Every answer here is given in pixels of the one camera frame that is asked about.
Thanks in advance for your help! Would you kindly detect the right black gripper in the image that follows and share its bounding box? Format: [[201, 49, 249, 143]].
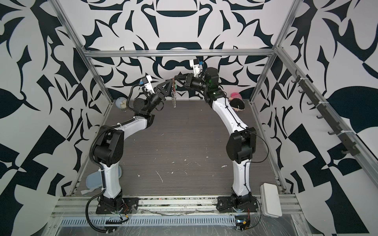
[[176, 75, 212, 94]]

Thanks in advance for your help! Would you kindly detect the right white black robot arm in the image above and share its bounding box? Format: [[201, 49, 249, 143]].
[[174, 67, 257, 207]]

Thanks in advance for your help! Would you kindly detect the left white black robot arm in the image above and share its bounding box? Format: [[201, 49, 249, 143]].
[[89, 77, 175, 207]]

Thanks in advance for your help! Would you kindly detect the pink black-haired doll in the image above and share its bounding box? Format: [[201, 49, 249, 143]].
[[228, 92, 245, 112]]

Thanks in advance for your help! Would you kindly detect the light blue pad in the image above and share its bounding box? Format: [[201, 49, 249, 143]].
[[81, 163, 122, 199]]

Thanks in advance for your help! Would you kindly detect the white box device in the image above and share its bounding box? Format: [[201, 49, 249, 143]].
[[260, 183, 283, 218]]

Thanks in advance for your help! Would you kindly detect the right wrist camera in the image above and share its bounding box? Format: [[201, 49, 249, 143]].
[[190, 59, 203, 78]]

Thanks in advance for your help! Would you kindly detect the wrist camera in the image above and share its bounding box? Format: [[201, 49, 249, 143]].
[[139, 75, 155, 94], [190, 59, 203, 78]]

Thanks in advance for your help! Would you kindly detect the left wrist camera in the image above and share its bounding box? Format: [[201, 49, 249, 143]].
[[139, 75, 155, 94]]

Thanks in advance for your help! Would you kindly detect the aluminium frame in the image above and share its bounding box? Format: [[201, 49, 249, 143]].
[[50, 1, 378, 185]]

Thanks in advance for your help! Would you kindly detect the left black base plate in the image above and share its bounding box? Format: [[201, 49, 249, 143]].
[[95, 196, 140, 214]]

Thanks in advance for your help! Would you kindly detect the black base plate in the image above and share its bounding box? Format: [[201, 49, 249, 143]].
[[95, 196, 140, 214], [216, 194, 259, 213]]

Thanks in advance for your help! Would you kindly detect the white ventilated cable duct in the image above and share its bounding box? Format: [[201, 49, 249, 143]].
[[60, 215, 236, 227]]

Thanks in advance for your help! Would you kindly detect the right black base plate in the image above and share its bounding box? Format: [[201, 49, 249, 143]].
[[216, 194, 259, 213]]

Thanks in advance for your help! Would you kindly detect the wall hook rail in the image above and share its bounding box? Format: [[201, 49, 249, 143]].
[[292, 70, 361, 156]]

